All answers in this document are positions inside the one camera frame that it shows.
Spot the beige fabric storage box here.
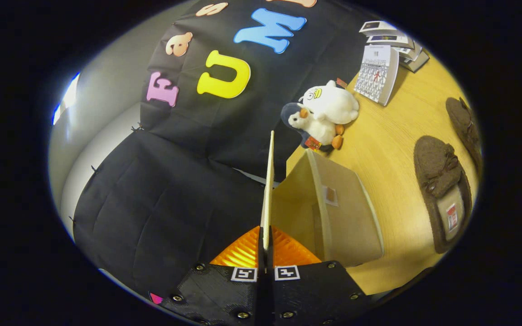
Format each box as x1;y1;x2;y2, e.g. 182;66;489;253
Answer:
261;130;385;268

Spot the white duck plush toy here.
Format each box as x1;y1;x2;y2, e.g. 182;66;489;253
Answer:
298;78;360;125

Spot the thin white book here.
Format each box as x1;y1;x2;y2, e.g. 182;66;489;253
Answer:
395;43;423;62

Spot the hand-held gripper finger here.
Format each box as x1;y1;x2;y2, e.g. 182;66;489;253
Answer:
266;225;372;326
158;225;267;326

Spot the grey patterned cover book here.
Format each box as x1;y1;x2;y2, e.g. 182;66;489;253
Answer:
354;44;400;106

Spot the white book blue cover picture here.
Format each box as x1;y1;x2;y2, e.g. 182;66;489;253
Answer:
367;34;415;49

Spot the brown fuzzy shoe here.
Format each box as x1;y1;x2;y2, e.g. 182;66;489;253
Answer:
445;96;483;177
414;135;473;254

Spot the penguin plush toy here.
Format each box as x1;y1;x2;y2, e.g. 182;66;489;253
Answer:
280;102;344;152

